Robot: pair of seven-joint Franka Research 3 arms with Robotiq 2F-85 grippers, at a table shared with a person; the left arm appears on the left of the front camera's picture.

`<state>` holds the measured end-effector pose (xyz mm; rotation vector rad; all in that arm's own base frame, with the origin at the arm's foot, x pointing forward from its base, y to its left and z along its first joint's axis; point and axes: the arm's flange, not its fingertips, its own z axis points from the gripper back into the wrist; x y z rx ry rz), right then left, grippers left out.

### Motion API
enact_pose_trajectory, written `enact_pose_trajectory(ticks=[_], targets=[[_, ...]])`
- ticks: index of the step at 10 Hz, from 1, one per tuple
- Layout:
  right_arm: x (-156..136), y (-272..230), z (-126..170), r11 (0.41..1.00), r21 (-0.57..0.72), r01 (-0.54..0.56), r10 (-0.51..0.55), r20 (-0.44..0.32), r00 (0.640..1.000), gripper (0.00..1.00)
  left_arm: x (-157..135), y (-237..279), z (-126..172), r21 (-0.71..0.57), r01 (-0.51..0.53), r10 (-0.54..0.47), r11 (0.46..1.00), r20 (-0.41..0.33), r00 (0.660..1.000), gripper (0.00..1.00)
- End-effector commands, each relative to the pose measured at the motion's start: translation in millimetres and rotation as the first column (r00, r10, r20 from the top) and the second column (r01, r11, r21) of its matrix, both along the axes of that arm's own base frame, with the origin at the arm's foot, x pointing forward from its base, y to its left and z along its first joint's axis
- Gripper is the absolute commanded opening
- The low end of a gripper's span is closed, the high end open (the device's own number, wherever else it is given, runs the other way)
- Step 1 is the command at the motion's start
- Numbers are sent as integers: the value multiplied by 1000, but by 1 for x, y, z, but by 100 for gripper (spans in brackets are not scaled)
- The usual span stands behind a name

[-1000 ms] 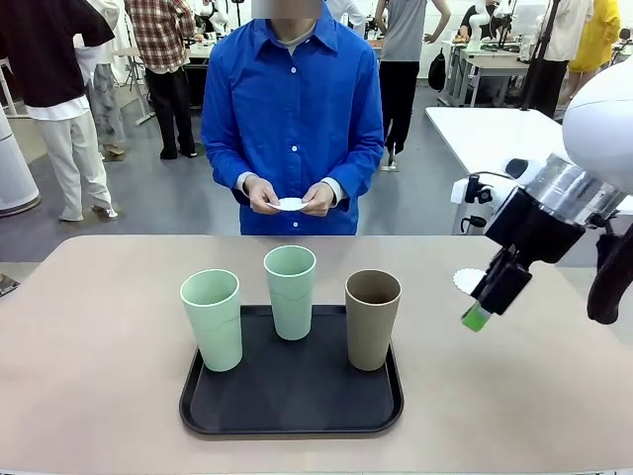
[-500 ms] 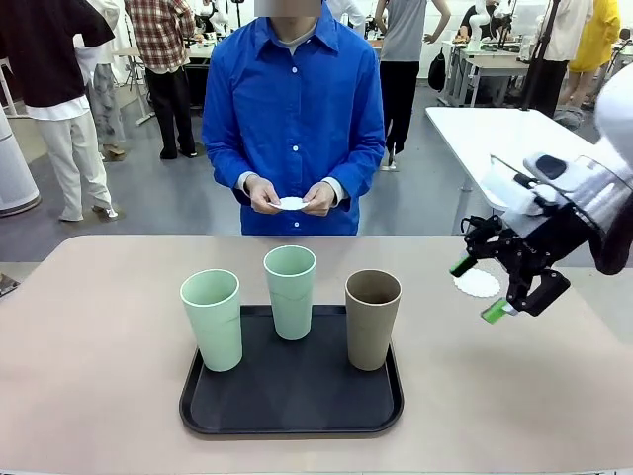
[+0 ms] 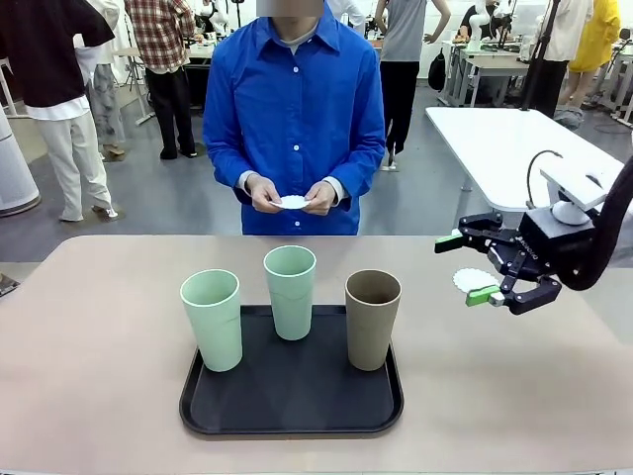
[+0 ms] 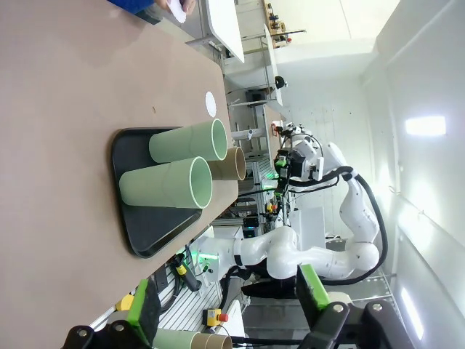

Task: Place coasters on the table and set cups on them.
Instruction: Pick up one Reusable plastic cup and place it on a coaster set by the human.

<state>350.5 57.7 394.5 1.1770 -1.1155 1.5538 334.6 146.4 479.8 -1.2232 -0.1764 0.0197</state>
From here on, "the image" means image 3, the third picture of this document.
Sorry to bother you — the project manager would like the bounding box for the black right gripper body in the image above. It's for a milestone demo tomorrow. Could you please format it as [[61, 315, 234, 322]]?
[[487, 209, 598, 278]]

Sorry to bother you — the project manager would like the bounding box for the white scalloped paper coaster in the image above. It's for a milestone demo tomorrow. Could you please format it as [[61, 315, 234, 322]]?
[[268, 195, 314, 211], [452, 266, 499, 298]]

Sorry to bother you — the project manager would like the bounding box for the brown tall cup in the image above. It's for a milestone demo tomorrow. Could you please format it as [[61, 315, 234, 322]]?
[[344, 269, 403, 372]]

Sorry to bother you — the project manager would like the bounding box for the teal green tall cup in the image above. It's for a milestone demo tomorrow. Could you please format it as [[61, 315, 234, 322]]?
[[262, 245, 317, 341]]

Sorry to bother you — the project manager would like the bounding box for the pale green tall cup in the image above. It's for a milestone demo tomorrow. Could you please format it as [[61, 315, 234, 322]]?
[[179, 268, 243, 373]]

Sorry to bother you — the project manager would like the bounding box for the person's left forearm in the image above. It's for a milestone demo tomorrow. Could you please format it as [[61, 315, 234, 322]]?
[[329, 142, 387, 214]]

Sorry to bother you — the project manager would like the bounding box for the person's right forearm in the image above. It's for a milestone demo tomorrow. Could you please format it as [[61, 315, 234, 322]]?
[[204, 145, 256, 204]]

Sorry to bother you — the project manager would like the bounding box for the person's left hand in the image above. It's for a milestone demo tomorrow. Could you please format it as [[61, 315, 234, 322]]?
[[301, 180, 343, 217]]

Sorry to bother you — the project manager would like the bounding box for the person's right hand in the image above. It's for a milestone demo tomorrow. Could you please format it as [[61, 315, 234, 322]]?
[[243, 172, 287, 214]]

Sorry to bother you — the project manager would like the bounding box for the white rounded table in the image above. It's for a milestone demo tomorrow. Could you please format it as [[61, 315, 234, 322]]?
[[424, 106, 633, 215]]

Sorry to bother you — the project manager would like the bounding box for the grey cloth heap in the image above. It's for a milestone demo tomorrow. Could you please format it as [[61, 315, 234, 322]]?
[[552, 105, 586, 132]]

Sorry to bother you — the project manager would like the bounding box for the grey background desk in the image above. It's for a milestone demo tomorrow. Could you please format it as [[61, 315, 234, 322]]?
[[442, 39, 533, 108]]

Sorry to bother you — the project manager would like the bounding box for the black hanging bag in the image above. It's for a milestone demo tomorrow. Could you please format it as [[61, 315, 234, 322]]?
[[427, 47, 449, 92]]

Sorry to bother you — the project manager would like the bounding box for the person in yellow raincoat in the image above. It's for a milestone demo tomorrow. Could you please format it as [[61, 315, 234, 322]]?
[[558, 0, 623, 108]]

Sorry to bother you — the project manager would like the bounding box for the person in beige top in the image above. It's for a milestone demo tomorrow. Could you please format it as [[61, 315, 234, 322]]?
[[523, 0, 594, 119]]

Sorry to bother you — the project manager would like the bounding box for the seated person in black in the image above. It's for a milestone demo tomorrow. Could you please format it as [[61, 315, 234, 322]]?
[[457, 0, 498, 44]]

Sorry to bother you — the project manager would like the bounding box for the person in grey top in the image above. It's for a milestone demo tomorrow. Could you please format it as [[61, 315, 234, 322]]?
[[374, 0, 452, 172]]

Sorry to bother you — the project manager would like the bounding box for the person in blue shirt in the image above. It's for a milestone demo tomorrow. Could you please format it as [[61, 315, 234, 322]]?
[[203, 0, 387, 237]]

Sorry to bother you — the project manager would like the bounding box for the black plastic tray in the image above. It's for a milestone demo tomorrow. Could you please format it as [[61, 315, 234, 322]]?
[[178, 304, 406, 440]]

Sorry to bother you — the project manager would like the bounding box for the person in plaid shirt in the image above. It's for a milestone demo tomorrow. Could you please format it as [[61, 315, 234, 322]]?
[[123, 0, 199, 160]]

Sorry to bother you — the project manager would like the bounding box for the person in patterned grey skirt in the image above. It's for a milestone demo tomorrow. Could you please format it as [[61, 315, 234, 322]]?
[[73, 0, 128, 159]]

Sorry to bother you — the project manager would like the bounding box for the white cylindrical appliance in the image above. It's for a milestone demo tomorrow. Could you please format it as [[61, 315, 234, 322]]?
[[0, 106, 41, 218]]

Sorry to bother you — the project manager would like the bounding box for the person in black top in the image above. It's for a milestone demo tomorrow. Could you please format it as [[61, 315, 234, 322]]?
[[0, 0, 120, 223]]

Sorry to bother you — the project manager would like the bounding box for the thick black cable hose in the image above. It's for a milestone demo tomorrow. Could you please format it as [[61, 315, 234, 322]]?
[[563, 155, 633, 293]]

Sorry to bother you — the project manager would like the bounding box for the thin black cable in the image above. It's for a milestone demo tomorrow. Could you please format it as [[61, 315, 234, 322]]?
[[525, 149, 565, 209]]

